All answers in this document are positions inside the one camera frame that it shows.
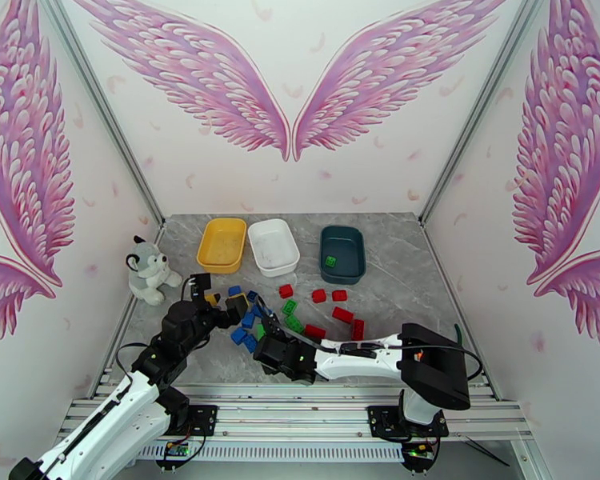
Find aluminium frame post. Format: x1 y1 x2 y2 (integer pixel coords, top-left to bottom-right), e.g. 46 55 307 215
34 0 167 227
419 0 555 226

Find yellow plastic container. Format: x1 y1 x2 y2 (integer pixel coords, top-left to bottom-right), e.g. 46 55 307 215
195 217 249 274

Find dark teal plastic container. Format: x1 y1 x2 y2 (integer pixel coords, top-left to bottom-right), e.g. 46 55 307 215
319 225 367 286

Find white perforated cable duct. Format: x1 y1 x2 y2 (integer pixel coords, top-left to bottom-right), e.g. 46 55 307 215
130 439 406 463

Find black right camera cable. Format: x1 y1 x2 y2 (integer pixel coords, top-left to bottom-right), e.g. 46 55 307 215
256 295 483 382

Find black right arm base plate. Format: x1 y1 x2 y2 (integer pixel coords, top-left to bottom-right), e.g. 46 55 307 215
367 404 450 440

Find aluminium rail base frame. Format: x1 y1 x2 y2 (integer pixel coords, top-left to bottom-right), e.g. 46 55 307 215
57 383 535 442

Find grey white husky plush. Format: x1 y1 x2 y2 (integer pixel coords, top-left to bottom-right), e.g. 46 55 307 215
126 235 183 307

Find white plastic container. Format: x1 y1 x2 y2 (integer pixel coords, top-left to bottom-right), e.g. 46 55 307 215
247 218 301 278

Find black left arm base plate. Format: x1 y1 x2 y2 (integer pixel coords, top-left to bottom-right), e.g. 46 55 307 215
170 404 218 438

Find black tweezers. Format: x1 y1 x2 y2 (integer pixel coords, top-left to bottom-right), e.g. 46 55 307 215
466 435 511 468

